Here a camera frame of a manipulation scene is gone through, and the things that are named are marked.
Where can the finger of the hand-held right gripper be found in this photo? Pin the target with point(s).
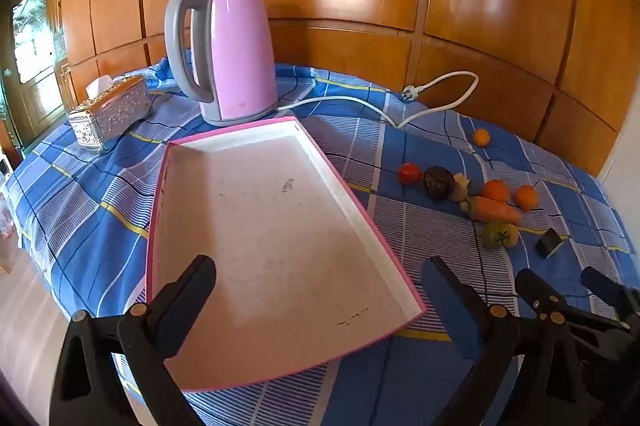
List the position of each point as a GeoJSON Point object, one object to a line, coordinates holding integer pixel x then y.
{"type": "Point", "coordinates": [534, 286]}
{"type": "Point", "coordinates": [605, 286]}

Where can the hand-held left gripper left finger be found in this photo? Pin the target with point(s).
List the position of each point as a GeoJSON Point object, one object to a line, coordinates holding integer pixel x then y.
{"type": "Point", "coordinates": [187, 293]}

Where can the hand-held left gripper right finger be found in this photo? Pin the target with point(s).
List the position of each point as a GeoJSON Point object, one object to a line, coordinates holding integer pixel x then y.
{"type": "Point", "coordinates": [450, 306]}

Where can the black wooden block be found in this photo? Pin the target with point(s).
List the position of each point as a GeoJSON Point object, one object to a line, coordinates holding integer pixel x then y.
{"type": "Point", "coordinates": [550, 245]}

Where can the green yellow tomato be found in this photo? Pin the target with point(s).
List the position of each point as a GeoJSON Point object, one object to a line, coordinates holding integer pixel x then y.
{"type": "Point", "coordinates": [500, 235]}

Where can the orange carrot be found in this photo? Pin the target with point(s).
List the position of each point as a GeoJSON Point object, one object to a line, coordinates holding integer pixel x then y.
{"type": "Point", "coordinates": [492, 210]}

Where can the orange with thin stem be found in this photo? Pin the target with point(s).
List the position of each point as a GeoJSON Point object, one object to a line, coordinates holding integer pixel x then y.
{"type": "Point", "coordinates": [526, 198]}

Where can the pink rimmed white tray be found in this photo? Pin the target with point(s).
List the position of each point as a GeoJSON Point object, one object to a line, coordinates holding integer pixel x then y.
{"type": "Point", "coordinates": [260, 231]}

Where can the round orange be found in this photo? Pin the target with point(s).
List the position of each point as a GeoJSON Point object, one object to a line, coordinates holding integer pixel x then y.
{"type": "Point", "coordinates": [495, 191]}

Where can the yellow husked physalis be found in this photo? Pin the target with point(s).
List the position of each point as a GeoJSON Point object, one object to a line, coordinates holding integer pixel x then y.
{"type": "Point", "coordinates": [459, 191]}

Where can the dark purple passion fruit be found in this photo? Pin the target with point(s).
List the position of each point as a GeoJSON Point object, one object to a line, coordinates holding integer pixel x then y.
{"type": "Point", "coordinates": [439, 182]}

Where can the red tomato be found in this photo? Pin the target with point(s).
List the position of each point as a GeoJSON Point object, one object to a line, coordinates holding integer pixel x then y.
{"type": "Point", "coordinates": [409, 174]}

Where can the small orange kumquat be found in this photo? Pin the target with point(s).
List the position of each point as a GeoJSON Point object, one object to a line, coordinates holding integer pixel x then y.
{"type": "Point", "coordinates": [481, 137]}

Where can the blue plaid tablecloth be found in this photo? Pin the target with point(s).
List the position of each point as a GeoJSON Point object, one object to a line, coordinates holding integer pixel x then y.
{"type": "Point", "coordinates": [400, 226]}

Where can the silver embossed tissue box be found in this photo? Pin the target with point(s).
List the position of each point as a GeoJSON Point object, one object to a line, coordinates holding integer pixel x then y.
{"type": "Point", "coordinates": [110, 115]}

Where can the pink electric kettle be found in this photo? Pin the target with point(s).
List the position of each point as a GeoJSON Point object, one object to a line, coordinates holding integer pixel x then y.
{"type": "Point", "coordinates": [240, 50]}

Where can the glass panel door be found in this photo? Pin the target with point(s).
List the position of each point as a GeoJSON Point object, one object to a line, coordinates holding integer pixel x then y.
{"type": "Point", "coordinates": [30, 35]}

